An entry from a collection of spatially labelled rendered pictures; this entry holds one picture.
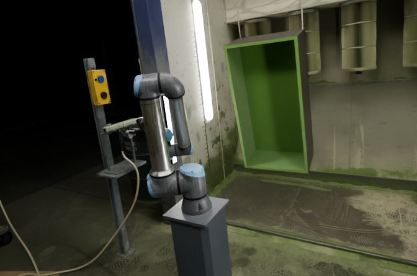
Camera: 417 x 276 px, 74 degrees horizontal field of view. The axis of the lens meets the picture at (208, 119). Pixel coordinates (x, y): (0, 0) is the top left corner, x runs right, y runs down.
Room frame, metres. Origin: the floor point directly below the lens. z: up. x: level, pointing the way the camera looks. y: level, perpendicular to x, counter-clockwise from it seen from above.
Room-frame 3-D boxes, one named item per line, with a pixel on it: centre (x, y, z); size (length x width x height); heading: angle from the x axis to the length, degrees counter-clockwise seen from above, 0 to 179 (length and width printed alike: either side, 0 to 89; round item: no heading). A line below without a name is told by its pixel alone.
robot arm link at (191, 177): (1.59, 0.14, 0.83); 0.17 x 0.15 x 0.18; 92
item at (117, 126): (2.14, 0.62, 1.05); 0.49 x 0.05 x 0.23; 149
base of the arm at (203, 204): (1.59, 0.13, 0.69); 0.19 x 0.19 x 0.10
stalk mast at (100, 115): (2.13, 0.84, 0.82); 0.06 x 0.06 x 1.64; 59
